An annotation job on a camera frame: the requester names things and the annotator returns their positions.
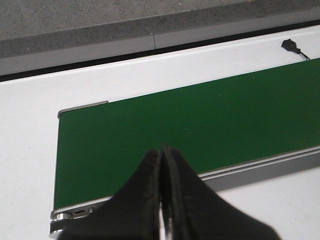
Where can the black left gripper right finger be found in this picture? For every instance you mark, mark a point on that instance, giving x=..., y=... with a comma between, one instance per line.
x=193, y=211

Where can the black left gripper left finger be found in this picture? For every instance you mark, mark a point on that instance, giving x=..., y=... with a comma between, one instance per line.
x=131, y=214

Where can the black conveyor drive belt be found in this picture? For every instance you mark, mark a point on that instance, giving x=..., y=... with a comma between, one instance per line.
x=56, y=227

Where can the green conveyor belt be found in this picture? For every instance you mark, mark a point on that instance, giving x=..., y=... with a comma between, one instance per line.
x=298, y=82

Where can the grey speckled stone counter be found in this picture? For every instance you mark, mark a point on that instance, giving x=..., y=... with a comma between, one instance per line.
x=46, y=36

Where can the aluminium conveyor frame rail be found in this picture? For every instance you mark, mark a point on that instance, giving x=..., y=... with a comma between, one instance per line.
x=250, y=172

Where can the black cable connector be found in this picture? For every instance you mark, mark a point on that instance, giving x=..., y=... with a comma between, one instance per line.
x=291, y=46

